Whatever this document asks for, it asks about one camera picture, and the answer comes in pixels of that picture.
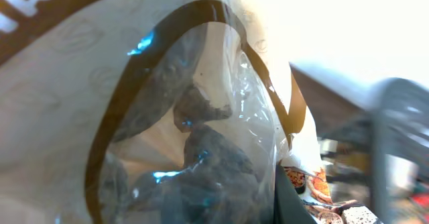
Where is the white brown snack bag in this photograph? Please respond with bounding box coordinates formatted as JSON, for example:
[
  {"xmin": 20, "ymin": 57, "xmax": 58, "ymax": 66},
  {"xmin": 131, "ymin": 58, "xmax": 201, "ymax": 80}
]
[
  {"xmin": 1, "ymin": 0, "xmax": 320, "ymax": 223},
  {"xmin": 283, "ymin": 165, "xmax": 383, "ymax": 224}
]

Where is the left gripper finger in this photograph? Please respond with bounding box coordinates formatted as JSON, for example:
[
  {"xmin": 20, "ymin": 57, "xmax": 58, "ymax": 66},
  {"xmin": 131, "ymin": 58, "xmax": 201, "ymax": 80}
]
[{"xmin": 273, "ymin": 165, "xmax": 316, "ymax": 224}]

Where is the grey plastic basket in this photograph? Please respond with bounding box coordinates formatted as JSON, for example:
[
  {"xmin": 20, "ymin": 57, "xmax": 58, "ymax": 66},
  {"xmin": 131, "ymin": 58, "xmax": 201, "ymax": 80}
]
[{"xmin": 292, "ymin": 66, "xmax": 428, "ymax": 223}]

